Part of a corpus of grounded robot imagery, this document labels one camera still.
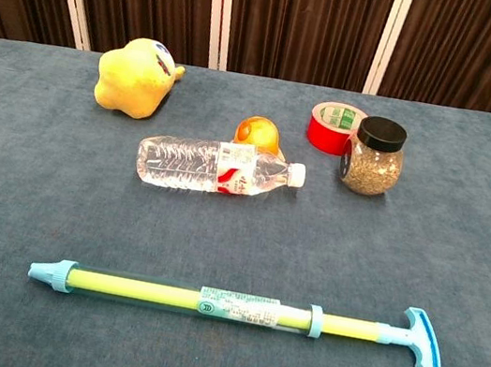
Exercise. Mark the red tape roll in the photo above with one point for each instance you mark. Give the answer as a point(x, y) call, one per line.
point(321, 134)

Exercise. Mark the light blue long stick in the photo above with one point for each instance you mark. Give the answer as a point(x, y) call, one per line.
point(417, 340)

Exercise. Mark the orange translucent ball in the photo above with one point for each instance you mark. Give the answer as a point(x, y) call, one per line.
point(264, 137)

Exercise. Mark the blue velvet table cloth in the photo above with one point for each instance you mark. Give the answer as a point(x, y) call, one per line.
point(235, 239)

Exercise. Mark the clear plastic water bottle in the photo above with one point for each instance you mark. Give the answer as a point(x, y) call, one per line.
point(182, 163)

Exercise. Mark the yellow plush monster toy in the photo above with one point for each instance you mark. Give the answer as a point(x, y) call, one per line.
point(130, 82)

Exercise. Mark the seed jar black lid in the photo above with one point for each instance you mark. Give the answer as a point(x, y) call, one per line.
point(372, 169)

